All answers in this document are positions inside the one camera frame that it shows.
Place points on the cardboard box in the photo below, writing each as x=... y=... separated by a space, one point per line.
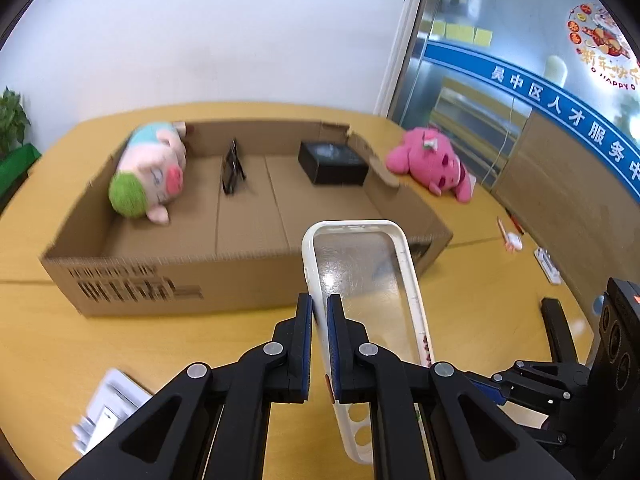
x=200 y=240

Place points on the pink plush toy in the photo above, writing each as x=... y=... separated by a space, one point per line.
x=425 y=160

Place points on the pig plush with teal shirt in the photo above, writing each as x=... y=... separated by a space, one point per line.
x=150 y=170

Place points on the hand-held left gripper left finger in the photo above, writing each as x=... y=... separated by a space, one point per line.
x=304 y=340

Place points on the black phone stand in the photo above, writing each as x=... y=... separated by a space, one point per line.
x=231 y=170

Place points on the white flat device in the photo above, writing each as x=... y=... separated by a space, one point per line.
x=110 y=405

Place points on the round festive window sticker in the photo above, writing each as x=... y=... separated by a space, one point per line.
x=602 y=42

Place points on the green tablecloth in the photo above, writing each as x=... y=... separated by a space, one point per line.
x=15 y=167

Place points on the yellow sticky note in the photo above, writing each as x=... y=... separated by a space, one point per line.
x=460 y=31
x=440 y=29
x=483 y=36

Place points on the wooden desktop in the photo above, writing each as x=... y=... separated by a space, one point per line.
x=100 y=345

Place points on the blue banner on glass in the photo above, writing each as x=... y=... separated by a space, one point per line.
x=525 y=90

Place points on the white clear phone case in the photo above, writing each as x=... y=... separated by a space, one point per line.
x=360 y=270

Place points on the white rectangular case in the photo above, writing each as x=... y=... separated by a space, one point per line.
x=548 y=266

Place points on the brown wooden partition panel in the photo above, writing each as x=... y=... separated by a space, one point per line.
x=565 y=185

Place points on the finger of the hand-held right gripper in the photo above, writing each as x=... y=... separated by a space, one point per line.
x=540 y=380
x=560 y=330

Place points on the small white toy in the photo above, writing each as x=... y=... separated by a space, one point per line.
x=513 y=242

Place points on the black box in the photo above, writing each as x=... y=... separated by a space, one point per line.
x=332 y=162

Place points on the white door frame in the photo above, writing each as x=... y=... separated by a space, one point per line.
x=400 y=35

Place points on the green potted plant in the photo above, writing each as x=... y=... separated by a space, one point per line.
x=11 y=117

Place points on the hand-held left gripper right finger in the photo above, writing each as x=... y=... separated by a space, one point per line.
x=334 y=350

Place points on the pink pen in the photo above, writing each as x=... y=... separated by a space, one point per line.
x=502 y=229

